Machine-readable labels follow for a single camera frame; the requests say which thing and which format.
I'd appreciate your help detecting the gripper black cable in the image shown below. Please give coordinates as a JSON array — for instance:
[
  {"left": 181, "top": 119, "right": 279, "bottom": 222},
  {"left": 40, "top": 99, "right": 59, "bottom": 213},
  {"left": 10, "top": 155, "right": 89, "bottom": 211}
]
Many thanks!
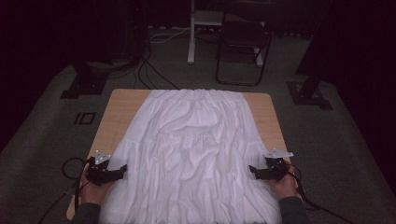
[
  {"left": 73, "top": 179, "right": 92, "bottom": 213},
  {"left": 288, "top": 164, "right": 354, "bottom": 224}
]

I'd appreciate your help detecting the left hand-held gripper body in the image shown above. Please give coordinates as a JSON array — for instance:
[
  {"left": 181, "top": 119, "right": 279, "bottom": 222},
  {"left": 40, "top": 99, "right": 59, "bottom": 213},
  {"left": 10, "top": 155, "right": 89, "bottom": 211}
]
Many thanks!
[{"left": 85, "top": 149, "right": 112, "bottom": 187}]

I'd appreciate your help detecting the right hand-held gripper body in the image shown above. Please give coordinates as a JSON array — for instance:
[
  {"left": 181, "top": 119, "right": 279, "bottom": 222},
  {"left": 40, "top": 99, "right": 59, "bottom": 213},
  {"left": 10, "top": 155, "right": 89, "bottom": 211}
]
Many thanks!
[{"left": 264, "top": 147, "right": 294, "bottom": 182}]

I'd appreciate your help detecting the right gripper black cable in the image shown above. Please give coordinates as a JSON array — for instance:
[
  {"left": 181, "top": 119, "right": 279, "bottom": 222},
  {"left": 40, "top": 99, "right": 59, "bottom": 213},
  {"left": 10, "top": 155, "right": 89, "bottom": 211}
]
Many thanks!
[{"left": 288, "top": 164, "right": 354, "bottom": 224}]

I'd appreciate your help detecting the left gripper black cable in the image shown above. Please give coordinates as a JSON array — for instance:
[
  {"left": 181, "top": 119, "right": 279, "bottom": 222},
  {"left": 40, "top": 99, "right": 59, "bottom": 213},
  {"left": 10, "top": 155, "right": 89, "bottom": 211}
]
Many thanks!
[{"left": 73, "top": 179, "right": 92, "bottom": 213}]

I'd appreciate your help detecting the looped black floor cable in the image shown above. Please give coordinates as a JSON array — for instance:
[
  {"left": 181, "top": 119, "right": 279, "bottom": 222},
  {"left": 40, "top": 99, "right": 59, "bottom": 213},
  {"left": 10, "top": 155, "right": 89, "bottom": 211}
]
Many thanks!
[{"left": 36, "top": 157, "right": 87, "bottom": 224}]

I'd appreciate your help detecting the white floor cable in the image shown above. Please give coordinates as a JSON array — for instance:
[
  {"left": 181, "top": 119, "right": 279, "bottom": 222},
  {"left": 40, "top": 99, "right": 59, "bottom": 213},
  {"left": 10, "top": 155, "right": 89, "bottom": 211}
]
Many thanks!
[{"left": 148, "top": 27, "right": 191, "bottom": 44}]

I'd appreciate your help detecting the person's right hand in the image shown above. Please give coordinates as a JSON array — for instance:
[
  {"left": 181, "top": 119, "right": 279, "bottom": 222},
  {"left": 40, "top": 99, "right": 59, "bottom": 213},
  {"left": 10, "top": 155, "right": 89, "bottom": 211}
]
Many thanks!
[{"left": 270, "top": 166, "right": 298, "bottom": 200}]

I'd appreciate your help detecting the black folding chair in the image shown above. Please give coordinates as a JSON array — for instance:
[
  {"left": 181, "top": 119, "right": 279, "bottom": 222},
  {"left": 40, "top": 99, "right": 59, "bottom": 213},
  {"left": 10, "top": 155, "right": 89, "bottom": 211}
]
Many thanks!
[{"left": 215, "top": 12, "right": 274, "bottom": 88}]

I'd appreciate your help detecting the white metal stand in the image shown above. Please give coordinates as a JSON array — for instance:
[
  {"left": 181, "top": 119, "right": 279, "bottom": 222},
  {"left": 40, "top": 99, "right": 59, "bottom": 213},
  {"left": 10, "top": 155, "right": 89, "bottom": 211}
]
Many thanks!
[{"left": 186, "top": 0, "right": 265, "bottom": 68}]

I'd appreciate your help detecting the black stand base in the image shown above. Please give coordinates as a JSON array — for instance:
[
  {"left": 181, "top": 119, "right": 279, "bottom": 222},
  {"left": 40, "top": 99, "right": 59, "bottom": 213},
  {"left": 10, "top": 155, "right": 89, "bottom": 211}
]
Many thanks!
[
  {"left": 60, "top": 60, "right": 110, "bottom": 100},
  {"left": 286, "top": 62, "right": 333, "bottom": 110}
]

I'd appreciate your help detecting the white skirt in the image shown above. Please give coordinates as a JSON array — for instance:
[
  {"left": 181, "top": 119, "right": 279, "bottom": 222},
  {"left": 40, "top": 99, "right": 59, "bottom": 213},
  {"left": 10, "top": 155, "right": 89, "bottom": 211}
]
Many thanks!
[{"left": 98, "top": 88, "right": 283, "bottom": 224}]

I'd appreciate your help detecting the person's left hand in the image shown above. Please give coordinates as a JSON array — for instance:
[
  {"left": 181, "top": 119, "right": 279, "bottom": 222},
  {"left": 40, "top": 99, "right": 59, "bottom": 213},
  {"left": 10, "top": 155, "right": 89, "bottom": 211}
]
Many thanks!
[{"left": 79, "top": 174, "right": 114, "bottom": 204}]

